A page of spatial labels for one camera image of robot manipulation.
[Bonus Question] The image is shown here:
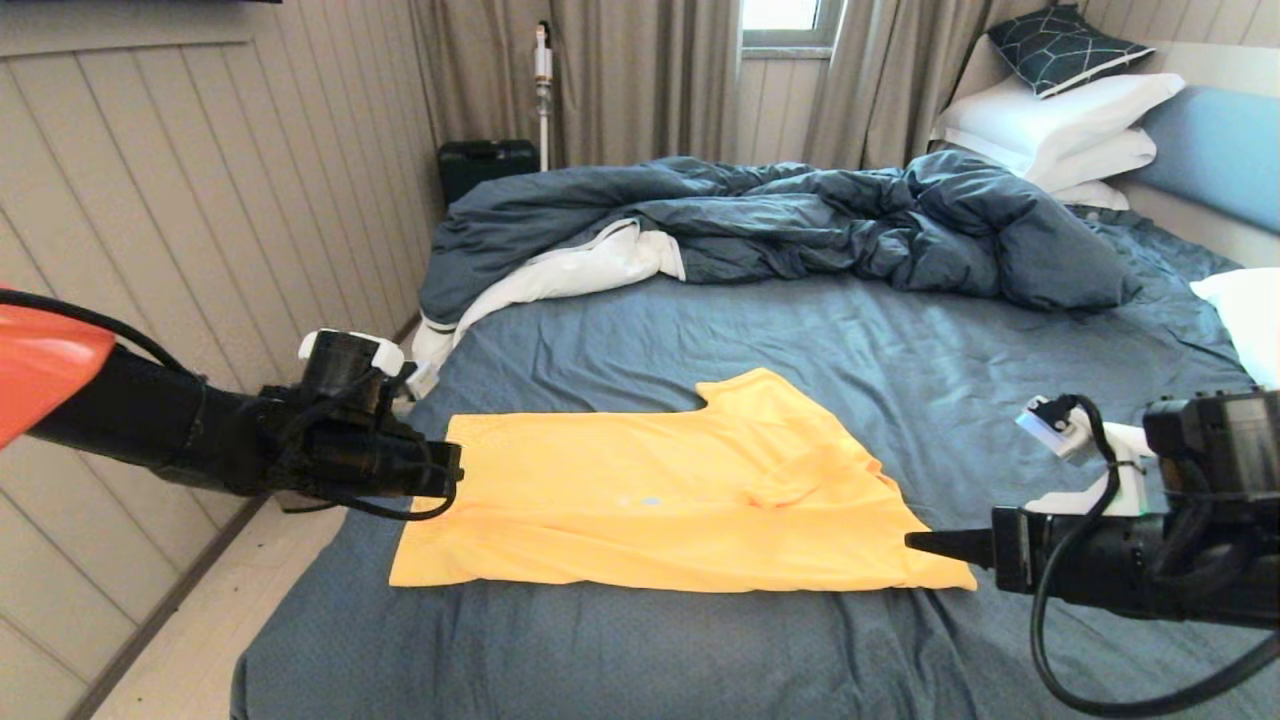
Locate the yellow printed t-shirt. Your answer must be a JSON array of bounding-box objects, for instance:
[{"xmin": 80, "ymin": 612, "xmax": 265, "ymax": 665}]
[{"xmin": 388, "ymin": 367, "xmax": 979, "ymax": 593}]

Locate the dark blue bed sheet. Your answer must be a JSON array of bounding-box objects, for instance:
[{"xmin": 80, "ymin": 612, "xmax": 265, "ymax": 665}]
[{"xmin": 230, "ymin": 205, "xmax": 1280, "ymax": 720}]

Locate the dark green hard case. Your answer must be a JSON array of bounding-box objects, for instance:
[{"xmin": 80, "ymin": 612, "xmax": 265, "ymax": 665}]
[{"xmin": 438, "ymin": 138, "xmax": 541, "ymax": 206}]

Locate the dark blue duvet white lining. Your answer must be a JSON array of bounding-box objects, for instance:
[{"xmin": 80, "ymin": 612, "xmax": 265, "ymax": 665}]
[{"xmin": 412, "ymin": 150, "xmax": 1143, "ymax": 393}]

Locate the large white pillow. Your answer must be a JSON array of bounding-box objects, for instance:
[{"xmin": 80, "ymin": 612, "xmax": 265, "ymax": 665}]
[{"xmin": 930, "ymin": 70, "xmax": 1189, "ymax": 181}]

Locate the blue padded headboard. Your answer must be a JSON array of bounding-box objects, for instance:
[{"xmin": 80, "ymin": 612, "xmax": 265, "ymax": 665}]
[{"xmin": 1135, "ymin": 85, "xmax": 1280, "ymax": 236}]

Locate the white stick vacuum cleaner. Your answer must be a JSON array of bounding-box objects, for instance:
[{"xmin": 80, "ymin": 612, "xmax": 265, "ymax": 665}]
[{"xmin": 533, "ymin": 20, "xmax": 556, "ymax": 171}]

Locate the beige curtain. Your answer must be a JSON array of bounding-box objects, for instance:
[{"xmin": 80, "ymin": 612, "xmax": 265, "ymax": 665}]
[
  {"xmin": 800, "ymin": 0, "xmax": 1091, "ymax": 171},
  {"xmin": 410, "ymin": 0, "xmax": 741, "ymax": 169}
]

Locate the dark geometric patterned cushion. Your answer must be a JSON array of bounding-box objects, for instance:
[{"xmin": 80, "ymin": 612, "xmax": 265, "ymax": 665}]
[{"xmin": 987, "ymin": 4, "xmax": 1157, "ymax": 99}]

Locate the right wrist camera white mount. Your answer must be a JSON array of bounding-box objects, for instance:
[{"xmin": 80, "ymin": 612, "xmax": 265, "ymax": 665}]
[{"xmin": 1015, "ymin": 393, "xmax": 1153, "ymax": 516}]

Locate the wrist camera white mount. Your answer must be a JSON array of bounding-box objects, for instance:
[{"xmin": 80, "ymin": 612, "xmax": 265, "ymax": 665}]
[
  {"xmin": 1015, "ymin": 393, "xmax": 1153, "ymax": 516},
  {"xmin": 297, "ymin": 328, "xmax": 441, "ymax": 401}
]

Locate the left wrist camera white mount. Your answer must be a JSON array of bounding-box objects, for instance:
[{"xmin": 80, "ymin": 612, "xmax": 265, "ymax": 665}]
[{"xmin": 297, "ymin": 328, "xmax": 441, "ymax": 401}]

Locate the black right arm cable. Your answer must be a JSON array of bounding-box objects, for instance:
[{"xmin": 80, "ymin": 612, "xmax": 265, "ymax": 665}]
[{"xmin": 1030, "ymin": 393, "xmax": 1280, "ymax": 716}]

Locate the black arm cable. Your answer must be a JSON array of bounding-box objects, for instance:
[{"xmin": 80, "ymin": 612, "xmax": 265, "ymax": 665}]
[
  {"xmin": 0, "ymin": 288, "xmax": 459, "ymax": 523},
  {"xmin": 1030, "ymin": 393, "xmax": 1280, "ymax": 716}
]

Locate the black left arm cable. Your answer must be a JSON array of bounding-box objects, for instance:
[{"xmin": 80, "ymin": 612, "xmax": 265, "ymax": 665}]
[{"xmin": 0, "ymin": 288, "xmax": 459, "ymax": 523}]

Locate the beige headboard frame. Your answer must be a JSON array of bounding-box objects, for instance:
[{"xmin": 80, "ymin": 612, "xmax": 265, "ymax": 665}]
[{"xmin": 950, "ymin": 35, "xmax": 1280, "ymax": 269}]

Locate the window with grey frame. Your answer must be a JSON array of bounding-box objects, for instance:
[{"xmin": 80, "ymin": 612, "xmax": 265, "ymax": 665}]
[{"xmin": 740, "ymin": 0, "xmax": 846, "ymax": 51}]

